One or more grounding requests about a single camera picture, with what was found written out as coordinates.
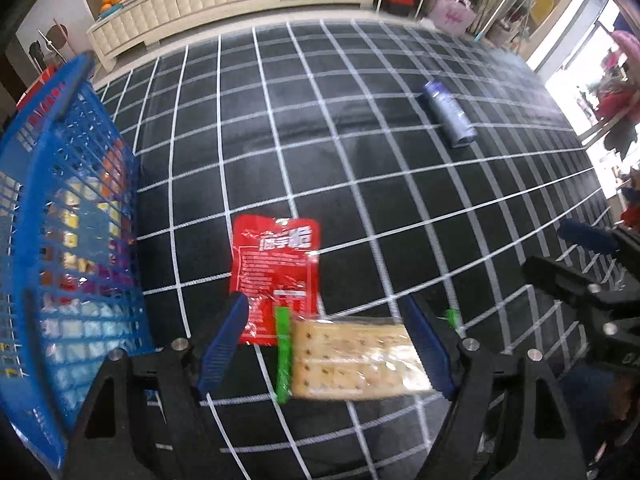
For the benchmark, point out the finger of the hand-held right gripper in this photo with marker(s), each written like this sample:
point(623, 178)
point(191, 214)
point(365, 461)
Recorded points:
point(587, 234)
point(560, 275)

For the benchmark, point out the pink gift bag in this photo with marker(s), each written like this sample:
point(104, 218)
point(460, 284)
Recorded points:
point(452, 15)

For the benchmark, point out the black white grid tablecloth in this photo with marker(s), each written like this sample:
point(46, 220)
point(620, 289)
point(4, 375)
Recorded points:
point(350, 160)

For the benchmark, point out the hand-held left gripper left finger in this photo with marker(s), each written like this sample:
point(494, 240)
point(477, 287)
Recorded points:
point(222, 345)

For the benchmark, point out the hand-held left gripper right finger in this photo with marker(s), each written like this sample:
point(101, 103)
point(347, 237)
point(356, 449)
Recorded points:
point(430, 355)

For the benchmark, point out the blue-purple cylindrical can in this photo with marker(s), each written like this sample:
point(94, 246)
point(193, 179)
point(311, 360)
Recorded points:
point(450, 115)

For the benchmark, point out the red snack packet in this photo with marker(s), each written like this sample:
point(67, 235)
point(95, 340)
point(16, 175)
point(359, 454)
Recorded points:
point(275, 270)

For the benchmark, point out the blue plastic basket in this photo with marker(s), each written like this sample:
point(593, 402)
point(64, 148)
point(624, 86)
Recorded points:
point(75, 110)

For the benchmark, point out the pile of oranges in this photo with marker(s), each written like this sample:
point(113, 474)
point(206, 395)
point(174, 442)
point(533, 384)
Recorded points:
point(114, 2)

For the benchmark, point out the cracker packet with green ends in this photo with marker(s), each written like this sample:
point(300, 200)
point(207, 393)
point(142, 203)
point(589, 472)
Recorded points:
point(350, 360)

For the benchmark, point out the light blue mesh packet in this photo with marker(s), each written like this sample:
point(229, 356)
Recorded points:
point(82, 330)

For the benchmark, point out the pink hanging clothes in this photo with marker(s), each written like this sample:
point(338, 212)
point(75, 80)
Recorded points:
point(620, 95)

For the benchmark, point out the purple snack packet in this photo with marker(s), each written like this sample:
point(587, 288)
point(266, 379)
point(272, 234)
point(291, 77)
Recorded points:
point(97, 285)

